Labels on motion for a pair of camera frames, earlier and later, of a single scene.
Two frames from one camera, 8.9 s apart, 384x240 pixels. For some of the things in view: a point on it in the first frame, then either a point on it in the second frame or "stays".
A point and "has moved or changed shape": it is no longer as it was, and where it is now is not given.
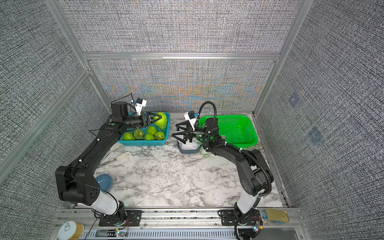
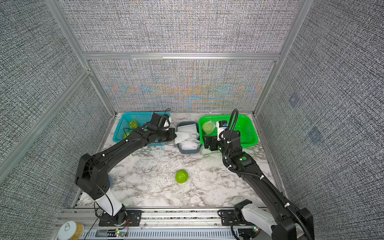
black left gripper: [146, 120] to [172, 131]
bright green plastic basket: [238, 130] stays
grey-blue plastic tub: [188, 151] stays
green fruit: [162, 123] has moved or changed shape
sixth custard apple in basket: [129, 136] stays
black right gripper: [189, 127] to [208, 143]
